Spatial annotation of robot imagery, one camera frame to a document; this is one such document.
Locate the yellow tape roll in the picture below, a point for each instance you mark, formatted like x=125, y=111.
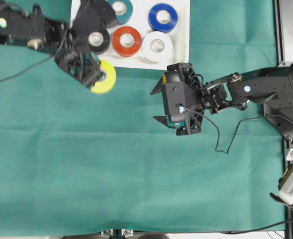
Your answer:
x=108, y=80

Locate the white plastic tray case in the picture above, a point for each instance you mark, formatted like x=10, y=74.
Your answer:
x=180, y=36

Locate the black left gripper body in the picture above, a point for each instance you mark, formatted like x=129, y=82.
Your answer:
x=70, y=49

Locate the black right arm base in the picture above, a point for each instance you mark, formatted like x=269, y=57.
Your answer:
x=283, y=120

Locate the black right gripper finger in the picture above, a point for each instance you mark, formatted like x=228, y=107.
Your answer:
x=158, y=88
x=166, y=122

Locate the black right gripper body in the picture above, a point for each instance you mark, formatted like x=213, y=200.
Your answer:
x=200, y=96

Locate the green table cloth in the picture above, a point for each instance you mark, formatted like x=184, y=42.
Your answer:
x=73, y=162

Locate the blue tape roll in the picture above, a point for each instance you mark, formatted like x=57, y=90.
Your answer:
x=162, y=17

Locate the white tape roll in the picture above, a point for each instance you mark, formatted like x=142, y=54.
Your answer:
x=157, y=47

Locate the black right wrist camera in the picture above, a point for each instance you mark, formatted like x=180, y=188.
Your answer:
x=173, y=96

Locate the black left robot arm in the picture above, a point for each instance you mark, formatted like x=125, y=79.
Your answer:
x=21, y=28

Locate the teal tape roll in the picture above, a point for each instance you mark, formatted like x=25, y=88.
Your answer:
x=123, y=10

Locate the metal camera stand base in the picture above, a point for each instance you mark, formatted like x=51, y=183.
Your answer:
x=117, y=234

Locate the small white tag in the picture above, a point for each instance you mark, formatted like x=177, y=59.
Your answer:
x=289, y=154

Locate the black tape roll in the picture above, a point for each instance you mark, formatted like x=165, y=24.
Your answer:
x=99, y=41

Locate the red tape roll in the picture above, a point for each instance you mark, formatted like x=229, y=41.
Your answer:
x=126, y=41

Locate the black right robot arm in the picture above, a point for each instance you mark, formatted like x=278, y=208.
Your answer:
x=272, y=86

